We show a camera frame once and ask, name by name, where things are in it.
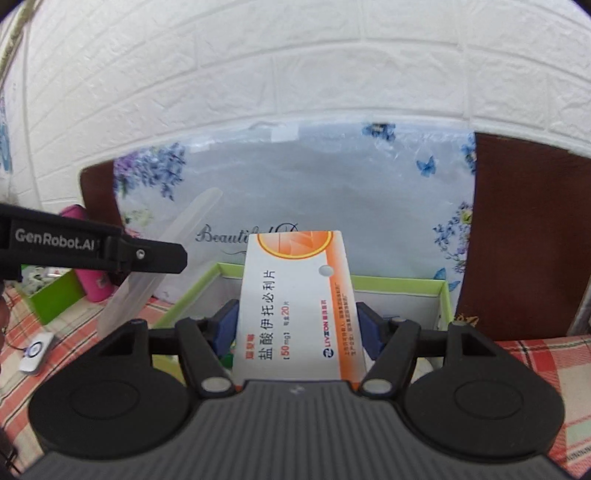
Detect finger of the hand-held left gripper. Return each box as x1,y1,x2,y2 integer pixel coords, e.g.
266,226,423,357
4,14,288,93
104,236,188,286

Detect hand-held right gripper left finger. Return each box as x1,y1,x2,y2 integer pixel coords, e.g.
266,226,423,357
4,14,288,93
99,299,240,400

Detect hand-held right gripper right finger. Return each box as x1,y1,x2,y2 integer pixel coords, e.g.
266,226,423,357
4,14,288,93
355,302,497,398

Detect light green cardboard box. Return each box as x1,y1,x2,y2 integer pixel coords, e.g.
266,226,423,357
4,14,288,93
150,262,455,370

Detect translucent plastic tube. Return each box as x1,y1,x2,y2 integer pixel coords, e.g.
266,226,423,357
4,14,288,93
96,187,223,344

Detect orange white medicine box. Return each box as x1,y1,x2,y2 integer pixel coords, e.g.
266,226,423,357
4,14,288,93
232,230,368,385

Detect assorted small trinkets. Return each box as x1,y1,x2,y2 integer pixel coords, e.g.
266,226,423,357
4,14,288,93
21,265,61,294

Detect dark green cardboard box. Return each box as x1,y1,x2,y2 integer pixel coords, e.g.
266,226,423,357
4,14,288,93
14,265,90,326

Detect pink thermos bottle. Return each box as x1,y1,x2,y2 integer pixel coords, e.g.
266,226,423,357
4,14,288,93
60,204,118,303

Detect white portable router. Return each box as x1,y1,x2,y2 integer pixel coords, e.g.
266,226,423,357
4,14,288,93
18,333,55,376

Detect floral plastic bag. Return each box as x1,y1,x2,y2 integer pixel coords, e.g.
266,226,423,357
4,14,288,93
113,119,476,315

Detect plaid tablecloth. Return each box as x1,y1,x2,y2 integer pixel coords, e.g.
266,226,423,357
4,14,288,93
0,277,591,476

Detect brown wooden board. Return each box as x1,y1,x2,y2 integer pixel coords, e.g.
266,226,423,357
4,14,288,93
79,131,591,342

